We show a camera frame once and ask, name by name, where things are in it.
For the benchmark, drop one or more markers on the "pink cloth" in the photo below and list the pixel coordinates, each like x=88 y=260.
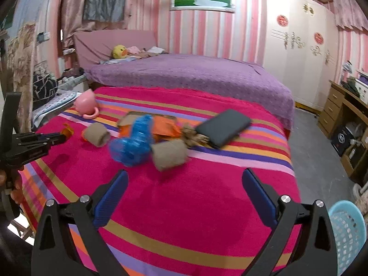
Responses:
x=132 y=50

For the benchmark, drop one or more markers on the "pink floral valance curtain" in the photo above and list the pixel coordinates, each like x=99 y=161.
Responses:
x=350 y=14

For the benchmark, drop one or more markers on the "white storage box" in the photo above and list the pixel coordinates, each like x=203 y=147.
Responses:
x=362 y=87

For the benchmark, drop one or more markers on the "beige fuzzy slipper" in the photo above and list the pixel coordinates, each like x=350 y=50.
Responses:
x=360 y=198

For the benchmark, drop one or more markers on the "cardboard tube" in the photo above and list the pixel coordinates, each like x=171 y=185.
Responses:
x=99 y=135
x=169 y=155

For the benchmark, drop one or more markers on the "wooden desk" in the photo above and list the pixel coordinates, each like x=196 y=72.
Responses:
x=330 y=112

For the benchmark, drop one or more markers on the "mixed clothes pile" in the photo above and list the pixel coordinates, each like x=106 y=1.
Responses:
x=72 y=79

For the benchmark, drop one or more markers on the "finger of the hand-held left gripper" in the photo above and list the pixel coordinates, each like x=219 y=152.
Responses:
x=40 y=138
x=37 y=152

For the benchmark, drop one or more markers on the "pink mug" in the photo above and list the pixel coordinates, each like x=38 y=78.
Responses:
x=84 y=105

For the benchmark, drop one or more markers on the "white wardrobe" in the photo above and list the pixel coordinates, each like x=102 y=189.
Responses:
x=296 y=69

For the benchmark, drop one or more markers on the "dark clothes pile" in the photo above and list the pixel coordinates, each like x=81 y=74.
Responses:
x=352 y=86

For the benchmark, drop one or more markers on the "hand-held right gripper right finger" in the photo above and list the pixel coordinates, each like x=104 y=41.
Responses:
x=258 y=197

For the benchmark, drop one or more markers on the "red paper-cut decoration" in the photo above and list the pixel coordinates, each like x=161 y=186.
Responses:
x=282 y=20
x=318 y=38

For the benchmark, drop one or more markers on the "black white patterned bag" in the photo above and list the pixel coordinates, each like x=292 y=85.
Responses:
x=44 y=87

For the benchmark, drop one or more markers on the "white power strip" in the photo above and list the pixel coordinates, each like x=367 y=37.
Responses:
x=69 y=51

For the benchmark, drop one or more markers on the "brown floral printed curtain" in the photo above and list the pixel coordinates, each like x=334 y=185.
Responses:
x=23 y=49

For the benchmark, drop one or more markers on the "white fan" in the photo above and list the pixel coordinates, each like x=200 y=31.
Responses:
x=355 y=130

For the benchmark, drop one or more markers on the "yellow duck plush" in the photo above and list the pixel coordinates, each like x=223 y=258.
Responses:
x=119 y=52

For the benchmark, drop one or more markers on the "cardboard box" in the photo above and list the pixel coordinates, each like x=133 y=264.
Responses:
x=353 y=159

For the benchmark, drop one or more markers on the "purple dotted bedspread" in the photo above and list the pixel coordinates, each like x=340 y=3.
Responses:
x=201 y=74

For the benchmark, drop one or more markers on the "light blue laundry basket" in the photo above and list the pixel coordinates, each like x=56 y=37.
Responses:
x=348 y=235

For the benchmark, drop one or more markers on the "pink window curtain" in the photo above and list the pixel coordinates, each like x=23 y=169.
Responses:
x=72 y=11

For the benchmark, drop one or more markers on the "orange wrapper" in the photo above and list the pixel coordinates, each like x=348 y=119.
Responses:
x=165 y=129

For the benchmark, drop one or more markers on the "brown paper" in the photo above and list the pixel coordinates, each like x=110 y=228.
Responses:
x=195 y=136

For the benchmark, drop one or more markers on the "dotted white cloth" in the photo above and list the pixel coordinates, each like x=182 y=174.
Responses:
x=54 y=105

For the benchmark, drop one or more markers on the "black zip wallet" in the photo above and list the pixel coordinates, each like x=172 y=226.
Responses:
x=222 y=128

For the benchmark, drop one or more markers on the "person's left hand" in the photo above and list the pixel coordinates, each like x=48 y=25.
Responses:
x=17 y=191

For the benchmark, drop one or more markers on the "black paper bag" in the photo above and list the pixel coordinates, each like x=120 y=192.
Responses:
x=342 y=141

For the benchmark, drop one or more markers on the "blue plastic bag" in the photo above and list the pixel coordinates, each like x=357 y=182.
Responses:
x=132 y=143

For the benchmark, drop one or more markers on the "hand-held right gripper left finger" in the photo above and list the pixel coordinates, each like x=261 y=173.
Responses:
x=112 y=198

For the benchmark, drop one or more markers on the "striped colourful blanket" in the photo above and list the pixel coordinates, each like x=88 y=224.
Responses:
x=201 y=201

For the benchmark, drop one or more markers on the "pink covered headboard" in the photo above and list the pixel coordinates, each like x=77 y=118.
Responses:
x=97 y=46

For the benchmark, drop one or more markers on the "light blue pillow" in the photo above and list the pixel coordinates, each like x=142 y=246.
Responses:
x=115 y=61

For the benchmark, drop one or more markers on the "desk lamp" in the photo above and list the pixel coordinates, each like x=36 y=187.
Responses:
x=347 y=69

